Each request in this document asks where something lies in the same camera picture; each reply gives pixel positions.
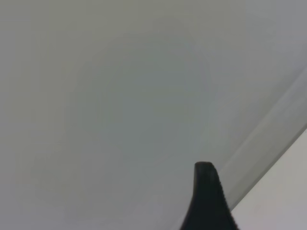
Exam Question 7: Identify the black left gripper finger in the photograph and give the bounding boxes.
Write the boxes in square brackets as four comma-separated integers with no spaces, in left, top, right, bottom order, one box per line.
[179,161,240,230]

